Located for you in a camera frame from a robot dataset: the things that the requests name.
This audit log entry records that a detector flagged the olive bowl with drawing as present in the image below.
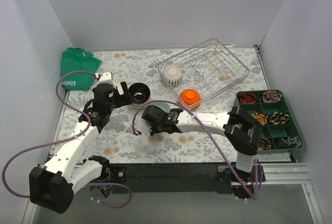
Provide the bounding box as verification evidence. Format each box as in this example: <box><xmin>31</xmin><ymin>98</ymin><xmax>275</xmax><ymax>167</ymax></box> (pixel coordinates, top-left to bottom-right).
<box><xmin>129</xmin><ymin>82</ymin><xmax>151</xmax><ymax>102</ymax></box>

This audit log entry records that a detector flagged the beige plain bowl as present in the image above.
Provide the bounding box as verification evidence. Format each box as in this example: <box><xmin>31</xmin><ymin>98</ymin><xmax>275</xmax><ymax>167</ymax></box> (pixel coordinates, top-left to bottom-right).
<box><xmin>131</xmin><ymin>101</ymin><xmax>149</xmax><ymax>109</ymax></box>

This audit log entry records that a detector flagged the orange bowl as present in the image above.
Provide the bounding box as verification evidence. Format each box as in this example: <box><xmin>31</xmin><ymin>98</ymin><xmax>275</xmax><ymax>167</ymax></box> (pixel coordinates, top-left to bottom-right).
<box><xmin>178</xmin><ymin>89</ymin><xmax>201</xmax><ymax>109</ymax></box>

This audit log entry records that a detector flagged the white bowl with dark stripes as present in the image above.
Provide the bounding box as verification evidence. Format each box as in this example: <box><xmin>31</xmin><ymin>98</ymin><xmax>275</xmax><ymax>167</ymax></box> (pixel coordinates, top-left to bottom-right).
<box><xmin>163</xmin><ymin>66</ymin><xmax>183</xmax><ymax>87</ymax></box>

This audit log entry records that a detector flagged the pale green ribbed bowl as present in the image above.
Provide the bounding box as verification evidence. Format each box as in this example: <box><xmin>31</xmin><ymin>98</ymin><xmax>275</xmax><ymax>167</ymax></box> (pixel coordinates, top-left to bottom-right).
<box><xmin>150</xmin><ymin>102</ymin><xmax>171</xmax><ymax>113</ymax></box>

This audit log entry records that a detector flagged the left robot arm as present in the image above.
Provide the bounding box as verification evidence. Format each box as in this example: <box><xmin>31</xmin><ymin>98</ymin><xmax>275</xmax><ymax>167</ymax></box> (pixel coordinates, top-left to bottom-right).
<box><xmin>29</xmin><ymin>81</ymin><xmax>131</xmax><ymax>214</ymax></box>

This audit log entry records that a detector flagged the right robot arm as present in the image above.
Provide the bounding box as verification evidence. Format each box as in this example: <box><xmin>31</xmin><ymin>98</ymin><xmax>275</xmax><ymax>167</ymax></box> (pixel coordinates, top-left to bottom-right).
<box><xmin>134</xmin><ymin>105</ymin><xmax>262</xmax><ymax>181</ymax></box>

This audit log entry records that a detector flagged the green cloth bag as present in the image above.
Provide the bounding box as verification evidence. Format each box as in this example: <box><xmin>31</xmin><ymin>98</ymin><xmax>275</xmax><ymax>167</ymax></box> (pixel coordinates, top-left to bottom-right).
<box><xmin>61</xmin><ymin>47</ymin><xmax>102</xmax><ymax>91</ymax></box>

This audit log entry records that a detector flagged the green compartment tray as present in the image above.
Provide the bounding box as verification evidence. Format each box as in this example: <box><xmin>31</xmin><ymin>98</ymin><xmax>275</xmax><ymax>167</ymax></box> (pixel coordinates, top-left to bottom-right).
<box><xmin>233</xmin><ymin>89</ymin><xmax>305</xmax><ymax>155</ymax></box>

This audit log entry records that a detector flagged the grey cloth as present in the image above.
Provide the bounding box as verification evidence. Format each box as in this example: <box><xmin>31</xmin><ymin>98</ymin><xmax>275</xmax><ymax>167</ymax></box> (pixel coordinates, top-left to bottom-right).
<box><xmin>275</xmin><ymin>136</ymin><xmax>302</xmax><ymax>149</ymax></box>

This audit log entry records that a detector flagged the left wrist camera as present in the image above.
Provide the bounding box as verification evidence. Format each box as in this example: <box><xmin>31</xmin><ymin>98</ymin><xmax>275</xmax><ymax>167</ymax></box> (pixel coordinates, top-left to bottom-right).
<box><xmin>94</xmin><ymin>72</ymin><xmax>115</xmax><ymax>87</ymax></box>

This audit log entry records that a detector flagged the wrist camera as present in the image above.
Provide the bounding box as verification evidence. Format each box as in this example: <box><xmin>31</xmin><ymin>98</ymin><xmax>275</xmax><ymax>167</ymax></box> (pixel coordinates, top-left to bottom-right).
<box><xmin>133</xmin><ymin>119</ymin><xmax>151</xmax><ymax>136</ymax></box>
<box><xmin>94</xmin><ymin>72</ymin><xmax>115</xmax><ymax>87</ymax></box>

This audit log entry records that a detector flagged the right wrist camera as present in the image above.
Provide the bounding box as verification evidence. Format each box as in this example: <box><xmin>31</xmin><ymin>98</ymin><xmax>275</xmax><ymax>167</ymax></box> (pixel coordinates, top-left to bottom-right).
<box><xmin>133</xmin><ymin>119</ymin><xmax>151</xmax><ymax>136</ymax></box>

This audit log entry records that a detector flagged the aluminium frame rail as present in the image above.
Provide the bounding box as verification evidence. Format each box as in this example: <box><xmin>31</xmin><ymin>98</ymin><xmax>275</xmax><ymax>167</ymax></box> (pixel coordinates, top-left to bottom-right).
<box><xmin>24</xmin><ymin>163</ymin><xmax>325</xmax><ymax>223</ymax></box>

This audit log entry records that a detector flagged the wire dish rack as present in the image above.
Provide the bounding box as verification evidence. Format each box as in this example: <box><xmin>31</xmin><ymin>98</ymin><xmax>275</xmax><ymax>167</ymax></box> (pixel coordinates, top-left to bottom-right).
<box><xmin>156</xmin><ymin>38</ymin><xmax>250</xmax><ymax>105</ymax></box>

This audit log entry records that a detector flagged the yellow cable coil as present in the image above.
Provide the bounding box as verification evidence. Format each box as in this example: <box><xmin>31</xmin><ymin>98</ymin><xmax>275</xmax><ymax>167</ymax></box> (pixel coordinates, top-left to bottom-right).
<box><xmin>251</xmin><ymin>113</ymin><xmax>268</xmax><ymax>125</ymax></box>

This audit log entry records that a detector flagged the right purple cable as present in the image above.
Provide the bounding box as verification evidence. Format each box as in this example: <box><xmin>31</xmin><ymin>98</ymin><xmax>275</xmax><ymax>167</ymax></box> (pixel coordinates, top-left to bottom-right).
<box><xmin>132</xmin><ymin>100</ymin><xmax>261</xmax><ymax>201</ymax></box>

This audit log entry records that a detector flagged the purple cable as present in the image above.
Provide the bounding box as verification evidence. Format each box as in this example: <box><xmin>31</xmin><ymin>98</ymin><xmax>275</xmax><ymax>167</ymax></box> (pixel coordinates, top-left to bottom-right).
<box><xmin>132</xmin><ymin>100</ymin><xmax>261</xmax><ymax>201</ymax></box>
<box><xmin>1</xmin><ymin>71</ymin><xmax>132</xmax><ymax>208</ymax></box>

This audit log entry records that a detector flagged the brown patterned cable coil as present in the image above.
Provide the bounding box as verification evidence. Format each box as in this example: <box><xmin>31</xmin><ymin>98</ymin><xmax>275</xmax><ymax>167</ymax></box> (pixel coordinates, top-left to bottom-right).
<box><xmin>260</xmin><ymin>91</ymin><xmax>283</xmax><ymax>103</ymax></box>

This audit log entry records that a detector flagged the black pink cable coil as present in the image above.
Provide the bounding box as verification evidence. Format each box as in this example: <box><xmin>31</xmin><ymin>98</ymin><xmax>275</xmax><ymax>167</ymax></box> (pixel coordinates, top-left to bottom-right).
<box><xmin>267</xmin><ymin>111</ymin><xmax>290</xmax><ymax>125</ymax></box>

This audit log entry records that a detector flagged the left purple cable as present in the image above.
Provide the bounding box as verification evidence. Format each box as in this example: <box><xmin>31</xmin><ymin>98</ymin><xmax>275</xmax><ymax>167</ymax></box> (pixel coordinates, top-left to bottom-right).
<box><xmin>1</xmin><ymin>71</ymin><xmax>132</xmax><ymax>208</ymax></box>

